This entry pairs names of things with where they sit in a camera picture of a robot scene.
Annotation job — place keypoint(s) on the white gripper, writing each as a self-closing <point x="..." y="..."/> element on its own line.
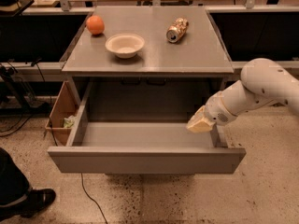
<point x="219" y="111"/>

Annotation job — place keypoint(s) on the grey drawer cabinet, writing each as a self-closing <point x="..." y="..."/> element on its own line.
<point x="199" y="54"/>

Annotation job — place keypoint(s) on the orange fruit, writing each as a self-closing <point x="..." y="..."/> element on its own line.
<point x="95" y="25"/>

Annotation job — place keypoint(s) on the grey top drawer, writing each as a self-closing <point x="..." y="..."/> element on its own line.
<point x="141" y="129"/>

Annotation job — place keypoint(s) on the white paper bowl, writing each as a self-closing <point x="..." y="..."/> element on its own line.
<point x="125" y="46"/>

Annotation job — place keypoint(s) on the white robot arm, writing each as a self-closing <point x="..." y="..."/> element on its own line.
<point x="262" y="81"/>

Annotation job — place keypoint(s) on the black shoe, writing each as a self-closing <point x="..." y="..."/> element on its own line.
<point x="38" y="200"/>

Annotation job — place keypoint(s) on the black tripod stand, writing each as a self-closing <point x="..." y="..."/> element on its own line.
<point x="5" y="74"/>

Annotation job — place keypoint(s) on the cardboard box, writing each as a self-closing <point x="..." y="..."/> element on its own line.
<point x="64" y="107"/>

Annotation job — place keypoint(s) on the crumpled paper in box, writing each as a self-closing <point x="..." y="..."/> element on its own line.
<point x="69" y="122"/>

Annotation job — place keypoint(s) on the gold soda can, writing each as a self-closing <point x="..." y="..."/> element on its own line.
<point x="177" y="30"/>

